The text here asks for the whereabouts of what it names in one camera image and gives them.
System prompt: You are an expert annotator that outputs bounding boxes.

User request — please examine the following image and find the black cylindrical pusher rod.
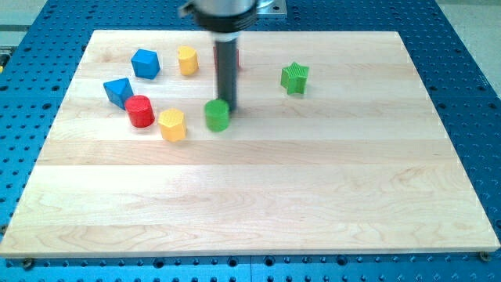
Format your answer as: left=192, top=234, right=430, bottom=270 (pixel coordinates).
left=213, top=33, right=239, bottom=111

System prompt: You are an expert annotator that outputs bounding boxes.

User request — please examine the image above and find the blue cube block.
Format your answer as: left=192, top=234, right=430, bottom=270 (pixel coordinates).
left=131, top=49, right=160, bottom=80

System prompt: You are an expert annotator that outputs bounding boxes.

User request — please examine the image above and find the blue triangle block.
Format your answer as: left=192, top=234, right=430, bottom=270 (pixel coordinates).
left=103, top=78, right=134, bottom=110

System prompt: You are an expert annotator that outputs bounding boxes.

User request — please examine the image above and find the red block behind rod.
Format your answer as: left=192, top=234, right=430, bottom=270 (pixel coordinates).
left=213, top=46, right=241, bottom=70

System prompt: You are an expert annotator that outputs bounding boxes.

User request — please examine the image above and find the yellow rounded block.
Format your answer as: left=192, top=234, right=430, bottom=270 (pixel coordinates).
left=178, top=45, right=199, bottom=76

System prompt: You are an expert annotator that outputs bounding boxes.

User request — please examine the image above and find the green cylinder block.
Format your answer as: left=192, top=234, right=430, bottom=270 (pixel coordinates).
left=204, top=99, right=229, bottom=132

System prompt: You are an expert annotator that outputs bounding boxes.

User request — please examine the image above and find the silver metal mounting plate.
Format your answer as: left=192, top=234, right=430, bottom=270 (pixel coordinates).
left=258, top=0, right=287, bottom=19

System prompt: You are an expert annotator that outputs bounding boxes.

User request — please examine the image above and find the green star block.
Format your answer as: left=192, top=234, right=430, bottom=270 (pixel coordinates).
left=280, top=62, right=309, bottom=95

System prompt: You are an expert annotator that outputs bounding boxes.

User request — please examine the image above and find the yellow hexagon block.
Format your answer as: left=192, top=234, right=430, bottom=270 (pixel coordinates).
left=158, top=108, right=187, bottom=142

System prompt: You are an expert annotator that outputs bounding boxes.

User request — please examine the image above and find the red cylinder block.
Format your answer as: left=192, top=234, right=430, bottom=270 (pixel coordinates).
left=124, top=95, right=155, bottom=128

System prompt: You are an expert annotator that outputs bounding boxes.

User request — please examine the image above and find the light wooden board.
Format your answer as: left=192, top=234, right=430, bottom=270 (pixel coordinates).
left=1, top=30, right=500, bottom=259

